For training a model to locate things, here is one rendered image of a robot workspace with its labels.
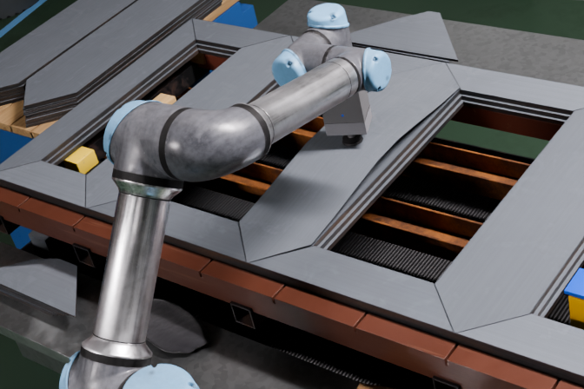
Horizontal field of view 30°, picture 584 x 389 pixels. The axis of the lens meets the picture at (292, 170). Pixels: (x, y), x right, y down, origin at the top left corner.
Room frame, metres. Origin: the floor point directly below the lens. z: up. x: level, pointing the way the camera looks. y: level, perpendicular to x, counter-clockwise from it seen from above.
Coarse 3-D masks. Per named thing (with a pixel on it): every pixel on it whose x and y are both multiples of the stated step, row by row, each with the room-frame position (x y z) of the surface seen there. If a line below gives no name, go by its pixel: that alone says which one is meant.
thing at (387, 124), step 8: (376, 112) 1.96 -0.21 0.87; (376, 120) 1.92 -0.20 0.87; (384, 120) 1.91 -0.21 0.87; (392, 120) 1.91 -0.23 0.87; (400, 120) 1.90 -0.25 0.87; (408, 120) 1.90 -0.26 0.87; (416, 120) 1.89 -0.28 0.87; (368, 128) 1.89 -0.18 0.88; (376, 128) 1.89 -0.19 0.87; (384, 128) 1.88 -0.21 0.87; (392, 128) 1.87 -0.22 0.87; (400, 128) 1.87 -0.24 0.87; (408, 128) 1.86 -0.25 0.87; (400, 136) 1.83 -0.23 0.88
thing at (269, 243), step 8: (240, 224) 1.71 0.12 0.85; (248, 224) 1.71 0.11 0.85; (248, 232) 1.68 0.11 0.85; (256, 232) 1.68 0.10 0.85; (264, 232) 1.67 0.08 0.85; (272, 232) 1.66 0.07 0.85; (248, 240) 1.66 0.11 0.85; (256, 240) 1.65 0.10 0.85; (264, 240) 1.65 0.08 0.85; (272, 240) 1.64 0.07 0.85; (280, 240) 1.63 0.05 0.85; (288, 240) 1.63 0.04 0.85; (296, 240) 1.62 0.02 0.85; (248, 248) 1.64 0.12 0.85; (256, 248) 1.63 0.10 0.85; (264, 248) 1.62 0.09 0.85; (272, 248) 1.62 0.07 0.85; (280, 248) 1.61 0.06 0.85; (288, 248) 1.60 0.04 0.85; (296, 248) 1.60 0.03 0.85
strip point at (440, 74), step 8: (440, 64) 2.12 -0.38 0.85; (400, 72) 2.12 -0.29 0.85; (408, 72) 2.12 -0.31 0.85; (416, 72) 2.11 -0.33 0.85; (424, 72) 2.10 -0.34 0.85; (432, 72) 2.09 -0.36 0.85; (440, 72) 2.08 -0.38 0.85; (448, 72) 2.07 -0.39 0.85; (424, 80) 2.06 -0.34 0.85; (432, 80) 2.06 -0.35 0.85; (440, 80) 2.05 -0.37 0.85; (448, 80) 2.04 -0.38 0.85
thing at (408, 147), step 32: (128, 96) 2.36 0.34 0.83; (256, 96) 2.19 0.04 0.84; (480, 96) 1.96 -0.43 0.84; (96, 128) 2.26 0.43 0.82; (416, 128) 1.89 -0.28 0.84; (384, 160) 1.81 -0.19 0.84; (32, 192) 2.04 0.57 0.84; (352, 224) 1.66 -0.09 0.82; (224, 256) 1.64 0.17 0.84; (576, 256) 1.40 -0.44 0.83; (320, 288) 1.48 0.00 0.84; (416, 320) 1.34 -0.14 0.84; (448, 320) 1.32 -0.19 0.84; (576, 384) 1.14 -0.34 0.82
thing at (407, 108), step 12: (372, 96) 2.03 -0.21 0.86; (384, 96) 2.02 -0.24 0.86; (396, 96) 2.01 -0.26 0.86; (372, 108) 1.98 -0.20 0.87; (384, 108) 1.97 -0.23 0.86; (396, 108) 1.96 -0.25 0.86; (408, 108) 1.95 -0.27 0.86; (420, 108) 1.94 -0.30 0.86; (432, 108) 1.93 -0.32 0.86; (420, 120) 1.89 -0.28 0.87
